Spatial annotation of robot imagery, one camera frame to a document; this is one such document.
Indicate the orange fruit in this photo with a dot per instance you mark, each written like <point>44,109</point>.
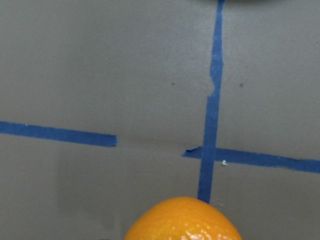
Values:
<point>183,218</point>

